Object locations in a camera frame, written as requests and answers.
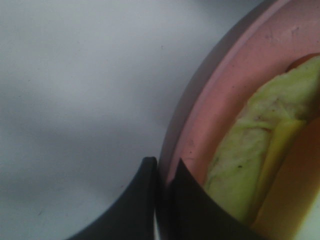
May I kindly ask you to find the white bread sandwich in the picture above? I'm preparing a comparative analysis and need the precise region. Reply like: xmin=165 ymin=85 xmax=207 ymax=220
xmin=204 ymin=55 xmax=320 ymax=240

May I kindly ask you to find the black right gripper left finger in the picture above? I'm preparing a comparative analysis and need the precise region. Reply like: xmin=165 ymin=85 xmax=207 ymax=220
xmin=70 ymin=157 xmax=158 ymax=240

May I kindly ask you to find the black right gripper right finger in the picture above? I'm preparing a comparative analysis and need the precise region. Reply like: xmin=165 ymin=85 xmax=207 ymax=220
xmin=157 ymin=160 xmax=262 ymax=240

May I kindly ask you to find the pink round plate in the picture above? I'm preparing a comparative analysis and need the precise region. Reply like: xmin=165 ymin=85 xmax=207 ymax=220
xmin=159 ymin=0 xmax=320 ymax=186

